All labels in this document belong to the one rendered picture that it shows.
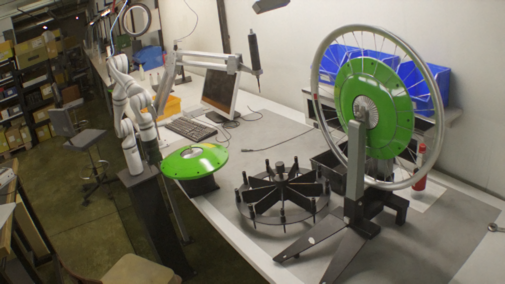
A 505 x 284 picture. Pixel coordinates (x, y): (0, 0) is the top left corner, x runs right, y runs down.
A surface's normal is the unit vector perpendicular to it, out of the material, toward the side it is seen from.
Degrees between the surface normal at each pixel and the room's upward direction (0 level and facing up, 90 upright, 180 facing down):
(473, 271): 0
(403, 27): 90
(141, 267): 0
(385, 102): 84
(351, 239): 18
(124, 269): 0
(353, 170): 87
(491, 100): 90
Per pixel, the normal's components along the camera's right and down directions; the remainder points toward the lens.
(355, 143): -0.80, 0.29
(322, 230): -0.37, -0.75
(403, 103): -0.52, 0.28
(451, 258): -0.13, -0.90
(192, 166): -0.07, -0.75
